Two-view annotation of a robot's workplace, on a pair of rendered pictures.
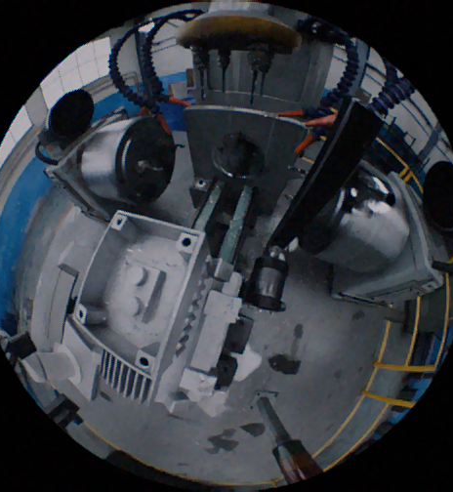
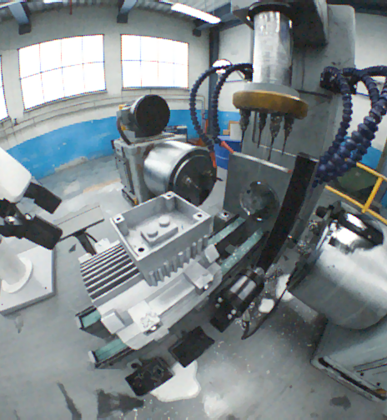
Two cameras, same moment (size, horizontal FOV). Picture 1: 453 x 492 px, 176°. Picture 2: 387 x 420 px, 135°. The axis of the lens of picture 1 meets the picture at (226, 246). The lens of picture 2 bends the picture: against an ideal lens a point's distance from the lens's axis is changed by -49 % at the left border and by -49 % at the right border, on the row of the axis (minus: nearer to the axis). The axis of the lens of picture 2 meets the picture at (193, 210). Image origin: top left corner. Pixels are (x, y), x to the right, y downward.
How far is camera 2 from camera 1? 13 cm
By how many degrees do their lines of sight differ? 36
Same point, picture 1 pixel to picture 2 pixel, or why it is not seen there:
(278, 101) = not seen: hidden behind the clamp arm
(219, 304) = (197, 272)
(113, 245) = (158, 206)
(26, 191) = (76, 141)
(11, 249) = (32, 167)
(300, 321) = (263, 375)
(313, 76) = (330, 137)
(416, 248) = not seen: outside the picture
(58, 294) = (82, 217)
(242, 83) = (277, 142)
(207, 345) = (171, 296)
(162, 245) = (183, 220)
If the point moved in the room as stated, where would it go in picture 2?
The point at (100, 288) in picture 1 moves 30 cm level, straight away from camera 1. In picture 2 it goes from (134, 220) to (73, 184)
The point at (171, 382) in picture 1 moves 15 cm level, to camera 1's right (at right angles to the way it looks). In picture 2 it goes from (125, 302) to (224, 369)
